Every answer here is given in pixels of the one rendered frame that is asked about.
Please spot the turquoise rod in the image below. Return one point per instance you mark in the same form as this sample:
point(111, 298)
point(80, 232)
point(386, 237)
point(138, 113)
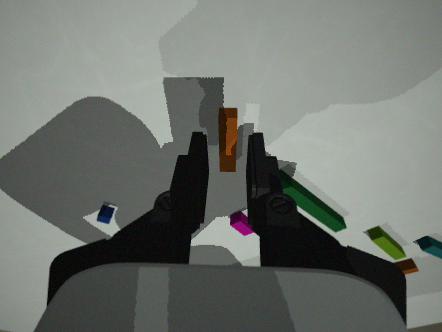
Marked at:
point(431, 246)

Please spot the magenta block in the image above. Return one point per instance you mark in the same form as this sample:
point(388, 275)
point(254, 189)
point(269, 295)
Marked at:
point(239, 221)

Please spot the orange rod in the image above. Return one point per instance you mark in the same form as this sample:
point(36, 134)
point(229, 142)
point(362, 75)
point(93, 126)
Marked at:
point(227, 124)
point(407, 266)

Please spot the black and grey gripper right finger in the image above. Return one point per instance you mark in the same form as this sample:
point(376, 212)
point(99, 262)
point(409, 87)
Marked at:
point(286, 235)

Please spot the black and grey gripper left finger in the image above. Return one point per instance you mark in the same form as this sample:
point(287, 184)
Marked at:
point(162, 235)

